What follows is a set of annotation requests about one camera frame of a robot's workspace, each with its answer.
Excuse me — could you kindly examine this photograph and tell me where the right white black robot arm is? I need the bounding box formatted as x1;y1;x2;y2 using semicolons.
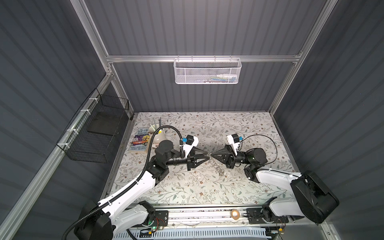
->
211;145;340;224

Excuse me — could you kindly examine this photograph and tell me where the colourful paperback book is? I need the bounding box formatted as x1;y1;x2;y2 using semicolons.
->
129;128;151;153

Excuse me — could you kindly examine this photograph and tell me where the left black corrugated cable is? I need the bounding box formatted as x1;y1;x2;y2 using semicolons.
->
61;125;184;240

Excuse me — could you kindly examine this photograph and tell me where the white wire mesh basket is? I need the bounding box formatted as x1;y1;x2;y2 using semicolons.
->
173;58;242;85

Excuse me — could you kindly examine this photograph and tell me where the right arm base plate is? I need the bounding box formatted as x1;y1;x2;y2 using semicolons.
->
242;208;289;224

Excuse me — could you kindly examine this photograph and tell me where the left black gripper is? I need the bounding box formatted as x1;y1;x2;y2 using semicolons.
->
164;147;209;172

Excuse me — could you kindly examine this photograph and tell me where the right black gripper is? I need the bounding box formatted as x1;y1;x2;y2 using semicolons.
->
211;146;250;172

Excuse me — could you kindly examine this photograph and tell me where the black wire mesh basket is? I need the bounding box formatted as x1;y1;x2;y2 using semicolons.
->
57;92;130;164

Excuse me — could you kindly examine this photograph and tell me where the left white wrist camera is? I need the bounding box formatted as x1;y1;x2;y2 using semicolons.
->
182;135;199;157

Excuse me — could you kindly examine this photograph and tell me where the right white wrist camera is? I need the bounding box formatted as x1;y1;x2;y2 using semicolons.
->
227;134;242;156

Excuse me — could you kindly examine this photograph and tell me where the white pen cup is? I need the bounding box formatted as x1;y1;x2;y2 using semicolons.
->
148;123;167;145

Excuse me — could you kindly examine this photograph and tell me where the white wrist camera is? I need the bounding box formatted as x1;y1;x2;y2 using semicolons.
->
182;135;199;157
227;134;242;156

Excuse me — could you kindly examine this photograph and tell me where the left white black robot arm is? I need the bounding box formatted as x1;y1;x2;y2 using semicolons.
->
74;138;210;240

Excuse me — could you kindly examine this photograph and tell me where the roll of tape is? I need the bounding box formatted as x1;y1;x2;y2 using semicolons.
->
230;209;241;221

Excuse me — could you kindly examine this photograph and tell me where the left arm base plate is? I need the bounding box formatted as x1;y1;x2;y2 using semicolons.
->
140;211;169;228

